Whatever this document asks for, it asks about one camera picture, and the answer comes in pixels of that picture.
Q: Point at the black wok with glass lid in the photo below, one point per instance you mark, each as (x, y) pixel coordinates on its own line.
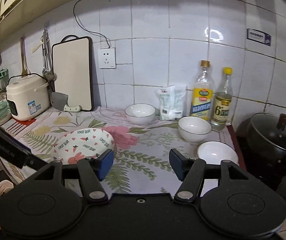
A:
(267, 135)

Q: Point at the white plastic seasoning bag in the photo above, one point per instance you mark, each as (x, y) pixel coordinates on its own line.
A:
(170, 102)

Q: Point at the wall cabinet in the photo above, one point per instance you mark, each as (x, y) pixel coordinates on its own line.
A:
(20, 2)

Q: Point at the pink bunny print plate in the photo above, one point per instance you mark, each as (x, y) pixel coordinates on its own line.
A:
(80, 145)

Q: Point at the cooking oil bottle yellow label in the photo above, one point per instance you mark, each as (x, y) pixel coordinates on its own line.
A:
(202, 100)

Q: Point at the white rice cooker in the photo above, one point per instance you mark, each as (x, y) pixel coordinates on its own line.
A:
(25, 97)

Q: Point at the floral tablecloth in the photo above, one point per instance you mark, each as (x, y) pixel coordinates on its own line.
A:
(145, 145)

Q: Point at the wooden spatula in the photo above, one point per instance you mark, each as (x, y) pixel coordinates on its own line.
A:
(23, 65)

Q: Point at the white cutting board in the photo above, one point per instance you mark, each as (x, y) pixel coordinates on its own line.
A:
(73, 75)

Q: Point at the white bowl with dark rim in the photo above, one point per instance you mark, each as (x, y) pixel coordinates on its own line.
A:
(216, 152)
(194, 130)
(140, 112)

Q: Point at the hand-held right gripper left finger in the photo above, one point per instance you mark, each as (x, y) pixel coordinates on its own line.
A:
(106, 162)

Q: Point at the white wall socket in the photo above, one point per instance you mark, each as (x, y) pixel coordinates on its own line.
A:
(106, 58)

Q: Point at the hanging metal ladle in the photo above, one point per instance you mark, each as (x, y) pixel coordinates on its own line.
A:
(46, 67)

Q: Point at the clear vinegar bottle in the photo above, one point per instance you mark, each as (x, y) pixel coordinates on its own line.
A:
(221, 110)

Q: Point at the blue wall sticker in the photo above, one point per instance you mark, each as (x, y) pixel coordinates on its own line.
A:
(258, 37)

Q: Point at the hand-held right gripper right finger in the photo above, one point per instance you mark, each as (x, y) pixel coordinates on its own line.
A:
(176, 165)

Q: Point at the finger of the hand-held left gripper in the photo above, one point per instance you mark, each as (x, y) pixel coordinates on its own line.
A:
(39, 161)

